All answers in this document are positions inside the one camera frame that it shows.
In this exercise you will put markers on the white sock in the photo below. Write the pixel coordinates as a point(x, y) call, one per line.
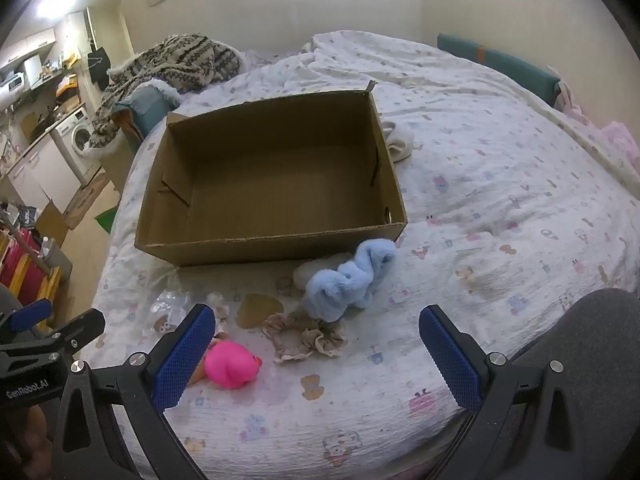
point(307, 272)

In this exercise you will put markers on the person's left forearm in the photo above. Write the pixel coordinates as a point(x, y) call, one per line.
point(25, 430)

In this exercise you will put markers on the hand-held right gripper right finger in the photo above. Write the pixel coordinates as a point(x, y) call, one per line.
point(450, 360)

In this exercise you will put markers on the flat cardboard piece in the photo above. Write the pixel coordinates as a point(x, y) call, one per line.
point(50, 222)

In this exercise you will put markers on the pink plush blanket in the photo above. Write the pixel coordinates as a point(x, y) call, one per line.
point(617, 135)

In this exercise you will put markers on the teal upholstered seat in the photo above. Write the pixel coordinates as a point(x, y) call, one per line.
point(147, 110)

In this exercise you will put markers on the brown cardboard box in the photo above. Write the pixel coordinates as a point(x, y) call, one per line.
point(275, 175)

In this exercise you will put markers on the teal long cushion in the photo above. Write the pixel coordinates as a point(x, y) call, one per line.
point(500, 65)

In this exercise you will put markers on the clear plastic bottle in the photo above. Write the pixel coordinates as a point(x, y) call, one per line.
point(46, 247)

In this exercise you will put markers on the white kitchen cabinet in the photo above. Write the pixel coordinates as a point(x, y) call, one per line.
point(35, 175)

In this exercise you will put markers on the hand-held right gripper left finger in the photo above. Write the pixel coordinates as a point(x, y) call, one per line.
point(181, 360)

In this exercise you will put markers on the blue fluffy scrunchie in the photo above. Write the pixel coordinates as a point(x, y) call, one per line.
point(340, 285)

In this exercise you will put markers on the patterned knit blanket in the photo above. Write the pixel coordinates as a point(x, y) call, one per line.
point(185, 60)

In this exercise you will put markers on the clear plastic bag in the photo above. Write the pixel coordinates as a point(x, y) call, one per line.
point(167, 305)

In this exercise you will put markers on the brown floor rug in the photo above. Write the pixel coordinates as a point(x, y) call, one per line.
point(82, 200)

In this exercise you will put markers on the red and yellow rack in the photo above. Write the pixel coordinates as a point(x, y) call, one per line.
point(20, 265)

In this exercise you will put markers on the black hanging bag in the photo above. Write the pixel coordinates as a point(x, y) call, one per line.
point(100, 67)

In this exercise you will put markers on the white microwave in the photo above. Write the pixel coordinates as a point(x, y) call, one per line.
point(12, 82)

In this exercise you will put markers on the printed bed sheet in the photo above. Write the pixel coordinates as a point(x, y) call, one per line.
point(500, 185)

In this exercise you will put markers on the white washing machine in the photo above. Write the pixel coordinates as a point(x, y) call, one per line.
point(77, 135)

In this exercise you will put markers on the white fluffy cloth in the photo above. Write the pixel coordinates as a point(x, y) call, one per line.
point(400, 142)

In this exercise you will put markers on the beige patterned scrunchie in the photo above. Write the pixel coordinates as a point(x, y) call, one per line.
point(320, 340)

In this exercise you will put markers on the cream satin scrunchie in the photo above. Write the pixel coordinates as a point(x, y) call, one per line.
point(219, 305)

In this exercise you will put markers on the pink rubber toy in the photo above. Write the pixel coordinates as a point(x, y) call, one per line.
point(232, 362)

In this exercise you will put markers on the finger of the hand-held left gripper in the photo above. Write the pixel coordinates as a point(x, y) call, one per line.
point(27, 316)
point(75, 329)

